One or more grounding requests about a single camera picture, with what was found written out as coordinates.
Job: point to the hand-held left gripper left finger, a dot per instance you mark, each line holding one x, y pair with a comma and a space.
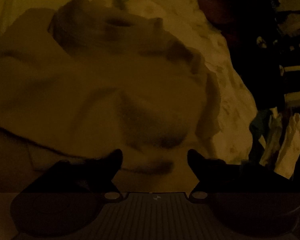
115, 161

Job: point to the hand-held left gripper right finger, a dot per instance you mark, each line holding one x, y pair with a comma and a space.
196, 161

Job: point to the pale garment with dark patches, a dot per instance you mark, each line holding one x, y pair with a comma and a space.
90, 92

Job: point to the dark teal garment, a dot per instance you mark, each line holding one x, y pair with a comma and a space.
262, 127

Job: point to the floral bed sheet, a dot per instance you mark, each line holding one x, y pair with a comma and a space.
230, 90

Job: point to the white crumpled cloth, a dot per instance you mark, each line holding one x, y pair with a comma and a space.
291, 142

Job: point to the black cloth with pale patches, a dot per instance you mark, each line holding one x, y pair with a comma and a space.
255, 75

